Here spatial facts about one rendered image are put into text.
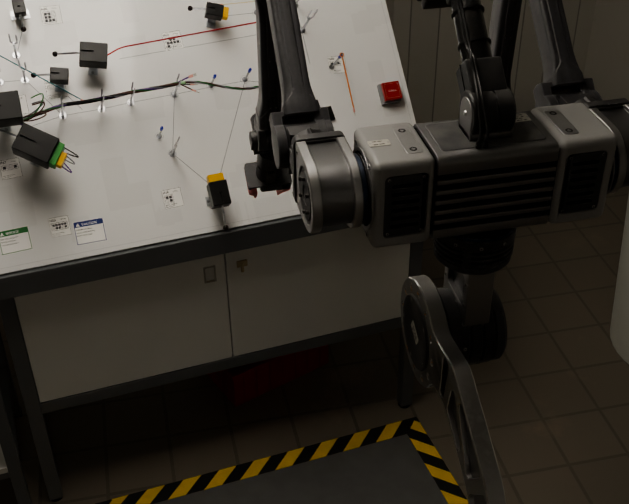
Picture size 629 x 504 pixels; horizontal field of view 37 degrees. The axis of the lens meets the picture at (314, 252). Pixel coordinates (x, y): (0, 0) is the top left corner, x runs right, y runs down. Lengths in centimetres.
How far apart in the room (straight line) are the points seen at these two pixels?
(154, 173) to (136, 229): 15
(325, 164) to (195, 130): 107
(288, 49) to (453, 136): 37
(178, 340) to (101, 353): 21
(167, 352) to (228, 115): 69
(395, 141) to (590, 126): 31
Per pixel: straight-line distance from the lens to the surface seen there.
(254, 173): 215
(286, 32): 168
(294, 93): 164
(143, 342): 262
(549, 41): 181
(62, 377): 265
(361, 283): 273
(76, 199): 241
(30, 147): 230
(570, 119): 156
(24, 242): 240
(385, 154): 141
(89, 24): 254
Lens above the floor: 222
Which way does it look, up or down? 35 degrees down
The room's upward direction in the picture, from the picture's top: 1 degrees counter-clockwise
